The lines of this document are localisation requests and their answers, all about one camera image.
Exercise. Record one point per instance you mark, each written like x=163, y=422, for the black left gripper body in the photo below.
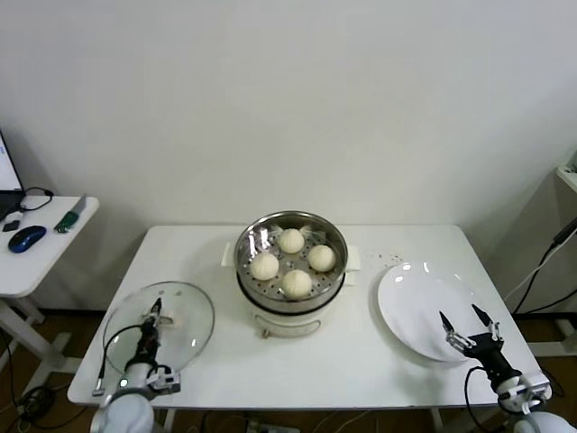
x=149, y=345

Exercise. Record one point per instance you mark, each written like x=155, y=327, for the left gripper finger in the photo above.
x=156, y=311
x=167, y=320

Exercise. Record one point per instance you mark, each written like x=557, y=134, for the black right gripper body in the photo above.
x=489, y=356

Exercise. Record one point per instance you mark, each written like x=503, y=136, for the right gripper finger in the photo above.
x=491, y=327
x=453, y=336

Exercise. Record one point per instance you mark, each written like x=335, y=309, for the round glass pot lid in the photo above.
x=189, y=311

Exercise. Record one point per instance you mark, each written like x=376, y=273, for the white steamed baozi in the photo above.
x=321, y=258
x=264, y=266
x=291, y=240
x=296, y=283

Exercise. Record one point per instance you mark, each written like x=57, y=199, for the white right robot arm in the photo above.
x=541, y=421

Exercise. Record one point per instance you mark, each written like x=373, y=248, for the stainless steel steamer basket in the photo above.
x=270, y=304

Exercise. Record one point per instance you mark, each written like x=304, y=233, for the white round plate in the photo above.
x=414, y=302

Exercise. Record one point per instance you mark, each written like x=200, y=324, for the white floor stand foot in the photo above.
x=554, y=347

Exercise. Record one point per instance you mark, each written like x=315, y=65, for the white table leg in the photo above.
x=440, y=421

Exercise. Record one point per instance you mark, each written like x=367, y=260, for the white side table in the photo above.
x=45, y=266

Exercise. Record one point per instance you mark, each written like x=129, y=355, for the green grey hand tool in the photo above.
x=67, y=218

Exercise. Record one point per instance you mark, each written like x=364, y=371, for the white power strip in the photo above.
x=266, y=426

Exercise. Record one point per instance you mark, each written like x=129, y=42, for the blue computer mouse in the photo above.
x=26, y=238

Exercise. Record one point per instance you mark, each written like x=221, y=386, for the small black card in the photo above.
x=10, y=226

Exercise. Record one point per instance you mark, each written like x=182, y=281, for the pale green object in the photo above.
x=572, y=168

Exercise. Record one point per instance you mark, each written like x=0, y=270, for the black laptop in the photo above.
x=8, y=180

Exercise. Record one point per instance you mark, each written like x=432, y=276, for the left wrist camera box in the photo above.
x=164, y=381

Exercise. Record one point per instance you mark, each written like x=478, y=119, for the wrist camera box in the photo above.
x=527, y=392
x=164, y=381

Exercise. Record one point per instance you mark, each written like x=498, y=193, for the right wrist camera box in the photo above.
x=527, y=392

